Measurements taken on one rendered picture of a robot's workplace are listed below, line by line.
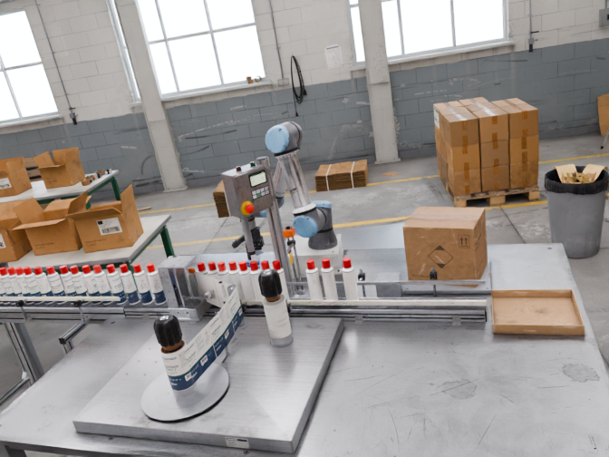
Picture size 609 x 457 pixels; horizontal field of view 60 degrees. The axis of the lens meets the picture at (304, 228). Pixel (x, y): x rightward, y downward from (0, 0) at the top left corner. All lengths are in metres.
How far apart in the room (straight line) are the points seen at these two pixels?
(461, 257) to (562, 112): 5.85
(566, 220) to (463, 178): 1.43
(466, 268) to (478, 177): 3.28
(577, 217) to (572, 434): 2.83
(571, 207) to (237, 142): 4.95
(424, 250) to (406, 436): 0.91
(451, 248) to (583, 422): 0.87
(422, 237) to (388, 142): 5.36
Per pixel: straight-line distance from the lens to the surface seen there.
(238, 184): 2.18
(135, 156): 8.44
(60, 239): 4.10
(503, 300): 2.29
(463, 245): 2.28
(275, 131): 2.41
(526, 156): 5.59
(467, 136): 5.41
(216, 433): 1.76
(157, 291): 2.58
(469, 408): 1.78
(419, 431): 1.71
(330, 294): 2.23
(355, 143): 7.66
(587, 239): 4.49
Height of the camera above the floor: 1.99
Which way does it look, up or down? 21 degrees down
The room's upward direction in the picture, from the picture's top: 10 degrees counter-clockwise
